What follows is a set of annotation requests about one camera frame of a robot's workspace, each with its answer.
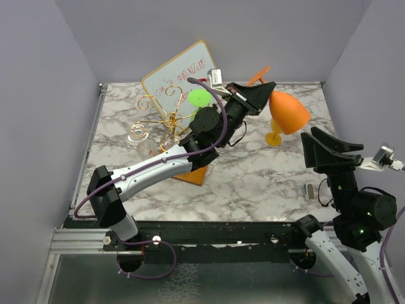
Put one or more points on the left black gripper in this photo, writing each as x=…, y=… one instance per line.
x=253, y=99

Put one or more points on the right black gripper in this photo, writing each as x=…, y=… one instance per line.
x=323, y=158

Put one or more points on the orange plastic wine glass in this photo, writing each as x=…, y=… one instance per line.
x=288, y=112

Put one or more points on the green plastic wine glass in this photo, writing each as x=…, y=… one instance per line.
x=199, y=98

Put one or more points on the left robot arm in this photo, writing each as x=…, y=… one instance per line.
x=212, y=128

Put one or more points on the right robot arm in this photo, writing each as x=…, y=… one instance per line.
x=365, y=221

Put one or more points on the yellow plastic wine glass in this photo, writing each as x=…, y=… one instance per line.
x=274, y=138

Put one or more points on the small grey block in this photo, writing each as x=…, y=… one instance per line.
x=309, y=192

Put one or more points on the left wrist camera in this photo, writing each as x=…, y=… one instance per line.
x=215, y=82

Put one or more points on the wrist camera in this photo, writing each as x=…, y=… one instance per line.
x=215, y=82
x=383, y=158

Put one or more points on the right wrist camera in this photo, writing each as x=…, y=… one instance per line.
x=383, y=158

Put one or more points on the gold wire glass rack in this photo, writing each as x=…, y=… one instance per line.
x=172, y=120

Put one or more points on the white board yellow frame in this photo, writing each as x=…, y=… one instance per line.
x=168, y=83

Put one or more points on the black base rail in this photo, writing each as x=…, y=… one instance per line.
x=212, y=242

